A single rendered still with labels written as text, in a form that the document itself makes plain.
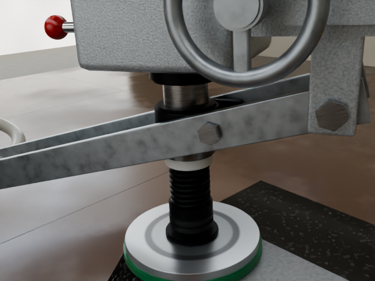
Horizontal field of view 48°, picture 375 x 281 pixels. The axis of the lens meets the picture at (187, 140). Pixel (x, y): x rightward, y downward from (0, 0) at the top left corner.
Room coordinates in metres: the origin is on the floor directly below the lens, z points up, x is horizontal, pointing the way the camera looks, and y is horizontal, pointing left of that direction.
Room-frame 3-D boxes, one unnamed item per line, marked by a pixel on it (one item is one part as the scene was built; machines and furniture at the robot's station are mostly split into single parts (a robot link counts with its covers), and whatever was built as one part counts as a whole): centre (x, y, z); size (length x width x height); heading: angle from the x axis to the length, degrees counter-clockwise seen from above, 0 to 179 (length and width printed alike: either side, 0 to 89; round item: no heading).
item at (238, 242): (0.58, 0.00, 0.89); 0.21 x 0.21 x 0.01
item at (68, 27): (0.56, 0.14, 1.22); 0.08 x 0.03 x 0.03; 68
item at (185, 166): (0.58, 0.00, 1.03); 0.07 x 0.07 x 0.04
